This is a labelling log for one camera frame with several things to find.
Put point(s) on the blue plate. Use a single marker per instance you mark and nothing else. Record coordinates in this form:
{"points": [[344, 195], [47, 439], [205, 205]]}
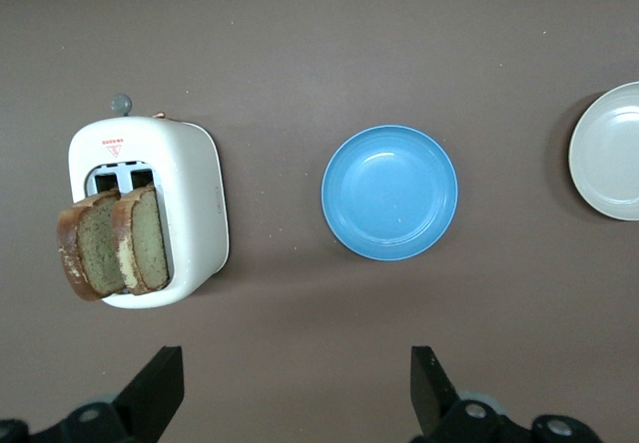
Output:
{"points": [[389, 193]]}

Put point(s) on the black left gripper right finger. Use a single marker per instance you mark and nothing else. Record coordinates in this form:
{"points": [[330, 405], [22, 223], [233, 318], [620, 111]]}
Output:
{"points": [[432, 398]]}

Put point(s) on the white toaster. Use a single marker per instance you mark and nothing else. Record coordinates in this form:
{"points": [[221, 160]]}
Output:
{"points": [[194, 188]]}

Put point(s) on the beige plate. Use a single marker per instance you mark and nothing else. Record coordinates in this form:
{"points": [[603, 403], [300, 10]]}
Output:
{"points": [[614, 163]]}

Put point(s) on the brown bread slice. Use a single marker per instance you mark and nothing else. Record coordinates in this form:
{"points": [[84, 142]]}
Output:
{"points": [[147, 243], [92, 248]]}

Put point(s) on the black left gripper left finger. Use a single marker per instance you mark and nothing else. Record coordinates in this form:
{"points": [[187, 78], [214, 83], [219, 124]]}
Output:
{"points": [[152, 398]]}

